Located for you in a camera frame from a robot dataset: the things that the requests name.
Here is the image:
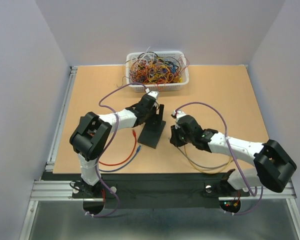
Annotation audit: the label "black network switch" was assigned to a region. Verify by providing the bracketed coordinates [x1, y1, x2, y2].
[137, 120, 166, 149]

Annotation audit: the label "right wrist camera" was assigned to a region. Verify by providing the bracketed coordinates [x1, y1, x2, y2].
[171, 110, 187, 120]

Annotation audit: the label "tangled coloured wires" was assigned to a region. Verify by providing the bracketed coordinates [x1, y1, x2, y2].
[116, 46, 190, 92]

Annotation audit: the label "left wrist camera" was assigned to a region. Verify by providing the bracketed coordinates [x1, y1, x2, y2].
[145, 88, 159, 100]

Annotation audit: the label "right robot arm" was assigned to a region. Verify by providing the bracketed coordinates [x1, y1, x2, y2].
[170, 111, 297, 195]

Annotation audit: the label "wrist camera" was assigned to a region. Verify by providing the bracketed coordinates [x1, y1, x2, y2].
[171, 110, 187, 120]
[145, 88, 159, 100]

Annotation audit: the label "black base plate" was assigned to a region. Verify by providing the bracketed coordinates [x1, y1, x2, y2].
[72, 172, 251, 210]

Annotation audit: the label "aluminium frame rail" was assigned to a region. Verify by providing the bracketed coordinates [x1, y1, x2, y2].
[20, 180, 300, 240]

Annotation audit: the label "red ethernet cable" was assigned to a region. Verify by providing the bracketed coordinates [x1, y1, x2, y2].
[97, 128, 138, 167]

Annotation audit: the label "left side aluminium rail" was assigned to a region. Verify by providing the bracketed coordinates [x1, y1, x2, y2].
[44, 66, 78, 172]

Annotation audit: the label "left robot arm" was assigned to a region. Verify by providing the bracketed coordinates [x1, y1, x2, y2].
[69, 91, 166, 197]

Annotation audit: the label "yellow ethernet cable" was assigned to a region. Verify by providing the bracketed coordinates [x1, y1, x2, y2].
[177, 146, 235, 175]

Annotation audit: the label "blue ethernet cable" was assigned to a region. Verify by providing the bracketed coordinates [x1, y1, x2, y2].
[97, 144, 143, 173]

